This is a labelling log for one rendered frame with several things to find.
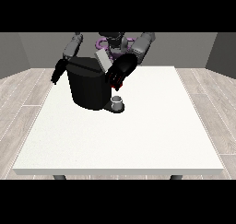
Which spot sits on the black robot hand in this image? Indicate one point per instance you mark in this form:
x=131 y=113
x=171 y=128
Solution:
x=58 y=69
x=122 y=68

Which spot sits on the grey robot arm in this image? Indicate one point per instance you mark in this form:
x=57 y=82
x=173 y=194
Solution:
x=142 y=46
x=72 y=46

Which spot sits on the pale grey machine lid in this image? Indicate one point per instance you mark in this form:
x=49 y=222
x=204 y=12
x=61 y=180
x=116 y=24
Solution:
x=103 y=59

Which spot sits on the black coffee machine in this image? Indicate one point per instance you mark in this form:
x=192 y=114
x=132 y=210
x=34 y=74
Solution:
x=89 y=84

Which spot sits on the grey robot trunk purple rings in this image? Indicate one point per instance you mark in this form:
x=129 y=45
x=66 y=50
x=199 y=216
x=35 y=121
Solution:
x=114 y=43

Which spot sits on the small grey cup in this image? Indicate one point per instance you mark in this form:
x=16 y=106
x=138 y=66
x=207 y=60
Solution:
x=116 y=102

